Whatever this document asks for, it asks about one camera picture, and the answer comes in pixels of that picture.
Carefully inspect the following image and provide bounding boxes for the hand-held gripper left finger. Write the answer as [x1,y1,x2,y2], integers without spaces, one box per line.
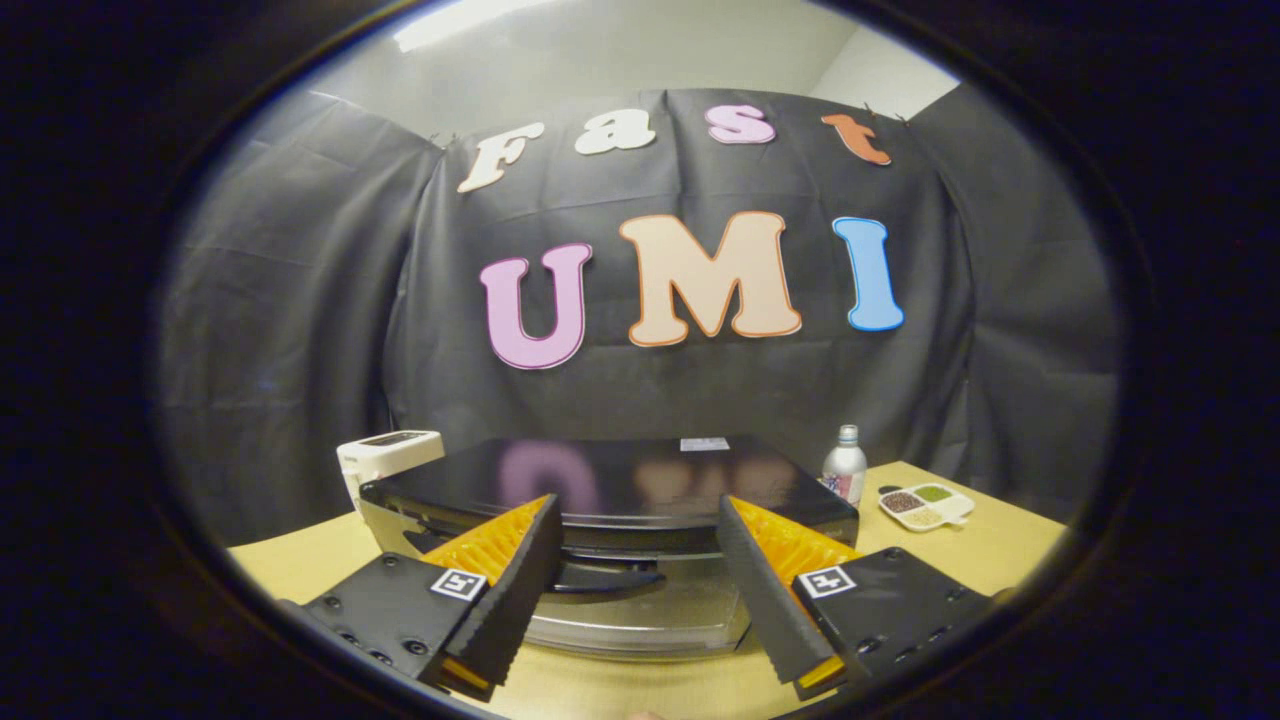
[283,493,565,703]

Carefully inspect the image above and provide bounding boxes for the white divided condiment dish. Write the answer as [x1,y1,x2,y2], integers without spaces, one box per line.
[878,483,976,532]

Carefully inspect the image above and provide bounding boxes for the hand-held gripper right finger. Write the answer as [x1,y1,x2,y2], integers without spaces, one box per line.
[716,494,993,701]

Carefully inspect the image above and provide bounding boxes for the white pop-up toaster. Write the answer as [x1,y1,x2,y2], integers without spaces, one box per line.
[336,430,446,511]

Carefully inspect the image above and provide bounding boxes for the black backdrop cloth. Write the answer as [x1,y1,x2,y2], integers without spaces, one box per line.
[155,85,1121,546]

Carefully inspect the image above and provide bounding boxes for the clear bottle with label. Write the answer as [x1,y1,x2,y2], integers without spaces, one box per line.
[821,424,869,509]

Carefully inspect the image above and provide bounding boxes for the black toaster oven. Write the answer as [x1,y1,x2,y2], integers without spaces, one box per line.
[358,435,861,661]

